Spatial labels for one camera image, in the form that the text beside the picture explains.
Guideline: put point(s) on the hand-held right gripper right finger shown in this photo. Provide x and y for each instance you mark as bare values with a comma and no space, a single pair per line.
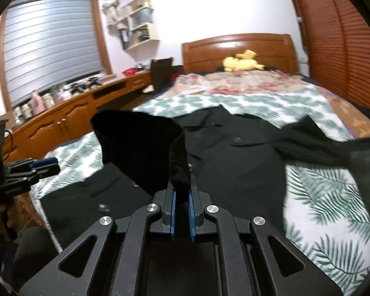
191,219

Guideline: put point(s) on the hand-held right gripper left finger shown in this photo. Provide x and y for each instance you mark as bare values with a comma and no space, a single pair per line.
172,214

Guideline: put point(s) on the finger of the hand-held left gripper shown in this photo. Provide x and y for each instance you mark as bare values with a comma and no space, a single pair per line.
46,162
18,186

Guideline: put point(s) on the black coat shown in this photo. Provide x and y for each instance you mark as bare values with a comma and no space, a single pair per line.
240,166

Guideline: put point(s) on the wooden desk cabinet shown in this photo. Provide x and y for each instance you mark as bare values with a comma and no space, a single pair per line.
67,117

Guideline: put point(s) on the pink bottle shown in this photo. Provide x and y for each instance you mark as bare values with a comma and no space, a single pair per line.
37,103

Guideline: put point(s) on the row of toiletry bottles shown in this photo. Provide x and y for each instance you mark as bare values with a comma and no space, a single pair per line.
54,97

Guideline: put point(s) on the person's leg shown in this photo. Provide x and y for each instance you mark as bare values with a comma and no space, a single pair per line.
30,259

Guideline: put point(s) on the black items on windowsill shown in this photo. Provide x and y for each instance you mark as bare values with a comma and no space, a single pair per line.
83,85

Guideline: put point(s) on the grey window blind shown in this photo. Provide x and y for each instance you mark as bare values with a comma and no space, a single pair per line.
52,43

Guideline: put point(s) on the red basket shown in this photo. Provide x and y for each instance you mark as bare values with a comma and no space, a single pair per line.
129,72

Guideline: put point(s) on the bed with leaf-print sheet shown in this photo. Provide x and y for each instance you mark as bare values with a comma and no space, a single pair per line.
320,197

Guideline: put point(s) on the black chair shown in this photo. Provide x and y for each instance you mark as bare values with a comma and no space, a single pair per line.
161,74

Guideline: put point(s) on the floral quilt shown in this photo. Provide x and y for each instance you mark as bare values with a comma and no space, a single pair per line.
234,83

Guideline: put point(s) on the yellow plush toy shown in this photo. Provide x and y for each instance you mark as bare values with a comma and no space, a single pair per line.
239,63

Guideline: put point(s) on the wooden headboard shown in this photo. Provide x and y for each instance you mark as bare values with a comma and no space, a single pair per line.
209,52

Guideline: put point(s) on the white plush toy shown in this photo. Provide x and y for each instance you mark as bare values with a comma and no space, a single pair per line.
112,4

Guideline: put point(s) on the grey cloth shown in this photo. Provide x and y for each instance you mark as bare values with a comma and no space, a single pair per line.
368,178

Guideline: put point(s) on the brown patterned blanket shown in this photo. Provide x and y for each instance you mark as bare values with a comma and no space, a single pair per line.
348,117

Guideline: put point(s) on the wooden louvered wardrobe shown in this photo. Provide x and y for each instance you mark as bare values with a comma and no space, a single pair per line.
342,37

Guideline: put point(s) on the wooden window frame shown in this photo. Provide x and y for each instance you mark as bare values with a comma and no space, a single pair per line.
102,37

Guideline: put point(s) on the white wall shelf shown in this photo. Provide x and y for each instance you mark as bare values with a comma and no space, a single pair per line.
141,27

